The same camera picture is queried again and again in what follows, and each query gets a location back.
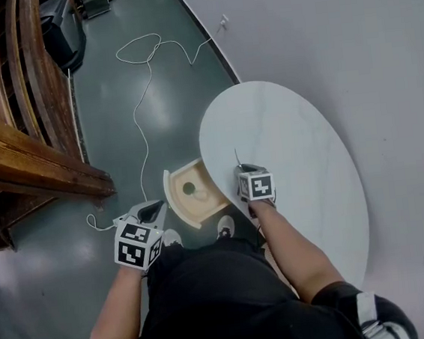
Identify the person's black clothing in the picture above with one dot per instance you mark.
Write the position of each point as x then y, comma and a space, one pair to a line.
218, 299

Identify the small white item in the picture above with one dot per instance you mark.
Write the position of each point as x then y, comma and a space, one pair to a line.
200, 195

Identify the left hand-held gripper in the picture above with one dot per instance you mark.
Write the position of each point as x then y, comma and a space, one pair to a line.
139, 244

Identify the person's left shoe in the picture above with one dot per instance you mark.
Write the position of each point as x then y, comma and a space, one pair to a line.
172, 238

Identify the white wall socket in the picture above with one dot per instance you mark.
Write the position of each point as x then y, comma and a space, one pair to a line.
223, 20

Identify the person's right forearm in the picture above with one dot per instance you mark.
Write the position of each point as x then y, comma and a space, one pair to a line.
288, 247

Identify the white oval table top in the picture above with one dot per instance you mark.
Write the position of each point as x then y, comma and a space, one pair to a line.
290, 126

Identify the person's right shoe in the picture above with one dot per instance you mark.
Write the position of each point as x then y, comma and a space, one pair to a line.
226, 226

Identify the beige wooden drawer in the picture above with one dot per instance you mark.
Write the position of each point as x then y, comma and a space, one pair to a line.
186, 213

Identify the person's left forearm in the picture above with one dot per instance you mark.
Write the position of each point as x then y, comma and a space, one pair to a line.
115, 310

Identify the grey metal device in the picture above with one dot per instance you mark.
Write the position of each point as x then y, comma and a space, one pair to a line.
96, 4

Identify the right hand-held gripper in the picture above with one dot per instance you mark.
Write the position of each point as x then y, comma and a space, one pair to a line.
259, 187

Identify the person's shoe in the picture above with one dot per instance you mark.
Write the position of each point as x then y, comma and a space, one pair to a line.
226, 226
172, 238

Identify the brown wooden staircase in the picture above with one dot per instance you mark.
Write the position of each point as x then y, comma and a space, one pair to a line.
26, 162

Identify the curved wooden railing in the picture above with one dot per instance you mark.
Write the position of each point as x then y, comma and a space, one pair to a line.
36, 70

